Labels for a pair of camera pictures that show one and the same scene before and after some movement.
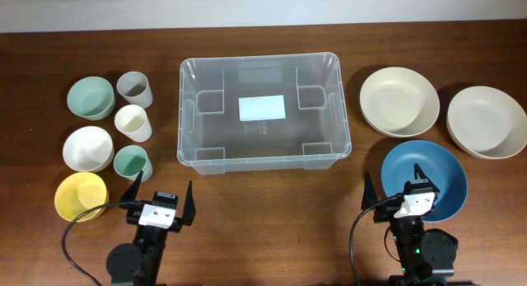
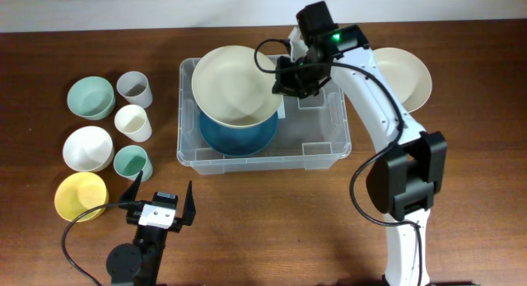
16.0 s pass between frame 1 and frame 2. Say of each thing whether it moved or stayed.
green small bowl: stayed
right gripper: moved
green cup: stayed
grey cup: stayed
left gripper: stayed
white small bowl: stayed
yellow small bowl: stayed
